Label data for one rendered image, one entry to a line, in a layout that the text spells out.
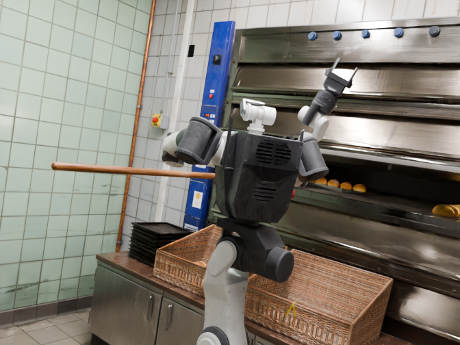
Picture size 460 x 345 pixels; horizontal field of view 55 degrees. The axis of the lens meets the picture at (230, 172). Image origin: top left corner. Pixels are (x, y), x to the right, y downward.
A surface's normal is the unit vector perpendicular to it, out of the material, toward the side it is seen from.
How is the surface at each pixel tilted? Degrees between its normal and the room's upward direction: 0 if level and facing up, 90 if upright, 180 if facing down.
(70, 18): 90
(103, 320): 90
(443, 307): 70
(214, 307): 90
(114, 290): 90
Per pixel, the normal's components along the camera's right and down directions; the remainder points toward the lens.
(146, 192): -0.62, -0.06
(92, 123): 0.77, 0.15
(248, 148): 0.29, 0.11
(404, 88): -0.53, -0.39
